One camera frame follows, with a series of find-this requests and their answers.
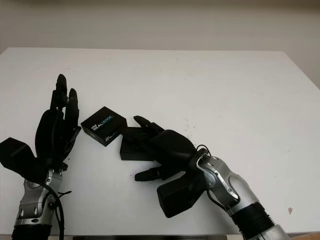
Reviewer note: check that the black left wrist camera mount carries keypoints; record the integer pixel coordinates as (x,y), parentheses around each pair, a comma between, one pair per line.
(15,155)

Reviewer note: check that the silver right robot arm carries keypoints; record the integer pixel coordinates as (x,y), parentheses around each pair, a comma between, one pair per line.
(235,182)

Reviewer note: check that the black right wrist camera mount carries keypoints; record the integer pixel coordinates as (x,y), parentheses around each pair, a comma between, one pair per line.
(180,197)

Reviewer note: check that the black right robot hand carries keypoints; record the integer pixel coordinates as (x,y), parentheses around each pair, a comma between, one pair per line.
(172,147)

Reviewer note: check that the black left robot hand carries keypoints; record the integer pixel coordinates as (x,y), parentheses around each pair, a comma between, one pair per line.
(53,130)

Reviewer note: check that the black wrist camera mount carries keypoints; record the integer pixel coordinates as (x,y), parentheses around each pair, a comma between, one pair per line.
(15,155)
(180,197)

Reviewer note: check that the black camera box base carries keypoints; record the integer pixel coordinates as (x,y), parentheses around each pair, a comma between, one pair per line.
(130,153)

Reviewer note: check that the black RealSense box lid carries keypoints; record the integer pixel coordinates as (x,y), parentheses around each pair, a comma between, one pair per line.
(102,125)

